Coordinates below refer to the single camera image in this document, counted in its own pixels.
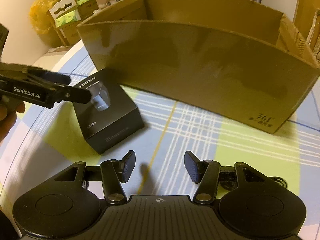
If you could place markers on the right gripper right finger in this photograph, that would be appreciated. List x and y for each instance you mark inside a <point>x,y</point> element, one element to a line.
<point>194,166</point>

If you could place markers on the checkered tablecloth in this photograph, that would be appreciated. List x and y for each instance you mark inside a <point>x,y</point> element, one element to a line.
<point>44,141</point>

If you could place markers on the brown tissue cardboard box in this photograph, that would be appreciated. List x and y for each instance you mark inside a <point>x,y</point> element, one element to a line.
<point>65,15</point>

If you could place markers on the quilted beige covered chair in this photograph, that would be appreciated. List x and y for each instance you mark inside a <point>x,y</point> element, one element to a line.
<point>313,38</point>

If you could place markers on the yellow plastic bag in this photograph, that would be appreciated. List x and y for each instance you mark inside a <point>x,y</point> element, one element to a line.
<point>38,15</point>

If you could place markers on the open brown cardboard box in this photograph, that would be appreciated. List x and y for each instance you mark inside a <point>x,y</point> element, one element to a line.
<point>237,58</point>

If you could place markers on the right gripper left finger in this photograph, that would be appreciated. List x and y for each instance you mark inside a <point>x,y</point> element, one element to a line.
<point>126,166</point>

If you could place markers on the person left hand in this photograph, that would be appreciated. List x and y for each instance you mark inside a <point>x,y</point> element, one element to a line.
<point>8,119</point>

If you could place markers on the black shaver product box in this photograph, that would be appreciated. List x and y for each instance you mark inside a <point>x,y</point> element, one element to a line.
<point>110,116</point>

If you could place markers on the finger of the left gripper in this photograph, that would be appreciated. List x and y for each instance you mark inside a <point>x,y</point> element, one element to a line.
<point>72,94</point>
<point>55,78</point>

